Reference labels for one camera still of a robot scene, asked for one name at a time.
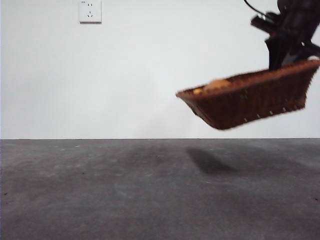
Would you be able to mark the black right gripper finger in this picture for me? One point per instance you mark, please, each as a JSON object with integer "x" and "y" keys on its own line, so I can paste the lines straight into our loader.
{"x": 293, "y": 57}
{"x": 276, "y": 52}

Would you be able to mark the brown wicker basket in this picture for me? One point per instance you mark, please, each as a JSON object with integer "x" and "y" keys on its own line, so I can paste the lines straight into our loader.
{"x": 250, "y": 105}

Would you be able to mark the brown potato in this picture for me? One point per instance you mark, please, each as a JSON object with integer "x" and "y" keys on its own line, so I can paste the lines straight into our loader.
{"x": 217, "y": 84}

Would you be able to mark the yellow corn cob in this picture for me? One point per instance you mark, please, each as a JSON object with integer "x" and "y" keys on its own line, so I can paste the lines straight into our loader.
{"x": 197, "y": 91}

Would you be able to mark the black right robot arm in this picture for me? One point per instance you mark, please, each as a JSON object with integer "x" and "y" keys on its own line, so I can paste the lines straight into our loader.
{"x": 297, "y": 7}

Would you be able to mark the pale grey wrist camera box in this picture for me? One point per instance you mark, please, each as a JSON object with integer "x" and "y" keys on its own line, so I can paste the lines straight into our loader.
{"x": 268, "y": 17}

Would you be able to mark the white wall socket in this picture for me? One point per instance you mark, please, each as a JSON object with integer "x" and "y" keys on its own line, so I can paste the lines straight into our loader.
{"x": 90, "y": 12}

